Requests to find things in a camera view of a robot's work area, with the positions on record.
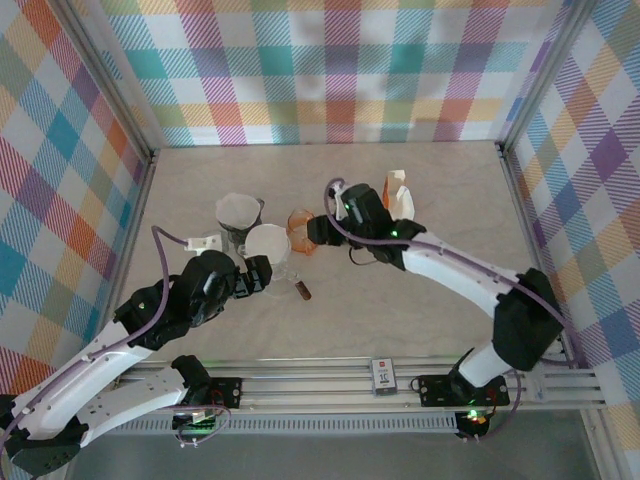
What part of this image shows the clear carafe with brown handle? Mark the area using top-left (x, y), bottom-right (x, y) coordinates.
top-left (257, 259), bottom-right (314, 302)

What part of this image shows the white label card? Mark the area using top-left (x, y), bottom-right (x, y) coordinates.
top-left (369, 357), bottom-right (400, 398)

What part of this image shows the right controller board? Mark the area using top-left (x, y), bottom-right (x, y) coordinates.
top-left (457, 407), bottom-right (494, 441)

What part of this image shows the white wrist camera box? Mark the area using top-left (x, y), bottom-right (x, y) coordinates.
top-left (332, 185), bottom-right (351, 221)
top-left (184, 234), bottom-right (221, 253)

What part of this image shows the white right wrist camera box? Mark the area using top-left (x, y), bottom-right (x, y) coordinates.
top-left (332, 185), bottom-right (351, 221)

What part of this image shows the grey carafe with brown handle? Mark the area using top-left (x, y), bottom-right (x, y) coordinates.
top-left (219, 224), bottom-right (251, 256)

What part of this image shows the clear acrylic block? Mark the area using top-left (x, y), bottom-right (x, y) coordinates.
top-left (529, 367), bottom-right (551, 404)

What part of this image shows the grey slotted cable duct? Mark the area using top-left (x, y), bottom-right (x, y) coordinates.
top-left (94, 412), bottom-right (459, 436)

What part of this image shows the controller board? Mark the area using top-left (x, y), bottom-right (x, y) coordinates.
top-left (172, 407), bottom-right (224, 449)
top-left (457, 407), bottom-right (494, 441)

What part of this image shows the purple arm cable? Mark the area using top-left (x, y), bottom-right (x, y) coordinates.
top-left (0, 225), bottom-right (234, 449)
top-left (323, 177), bottom-right (584, 441)

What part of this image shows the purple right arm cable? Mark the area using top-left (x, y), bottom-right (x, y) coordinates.
top-left (323, 177), bottom-right (584, 441)

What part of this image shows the white paper filter stack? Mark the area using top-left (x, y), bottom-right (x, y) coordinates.
top-left (384, 168), bottom-right (416, 221)

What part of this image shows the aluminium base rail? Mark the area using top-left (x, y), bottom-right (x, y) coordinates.
top-left (114, 355), bottom-right (604, 416)

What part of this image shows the orange coffee dripper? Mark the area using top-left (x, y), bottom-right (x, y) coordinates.
top-left (287, 207), bottom-right (321, 256)

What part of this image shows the left controller board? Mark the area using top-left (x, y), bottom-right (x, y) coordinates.
top-left (172, 407), bottom-right (224, 449)

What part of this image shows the clear glass dripper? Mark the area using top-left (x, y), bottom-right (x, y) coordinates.
top-left (238, 234), bottom-right (294, 275)

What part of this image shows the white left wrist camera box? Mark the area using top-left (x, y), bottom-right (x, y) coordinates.
top-left (184, 234), bottom-right (221, 253)

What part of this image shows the aluminium side rail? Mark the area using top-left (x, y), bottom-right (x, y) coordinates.
top-left (47, 147), bottom-right (161, 480)
top-left (497, 142), bottom-right (619, 480)

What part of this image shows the aluminium frame post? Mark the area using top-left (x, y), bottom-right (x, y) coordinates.
top-left (49, 0), bottom-right (160, 166)
top-left (497, 0), bottom-right (599, 156)

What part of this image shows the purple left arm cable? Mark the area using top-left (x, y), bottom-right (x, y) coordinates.
top-left (0, 225), bottom-right (234, 449)

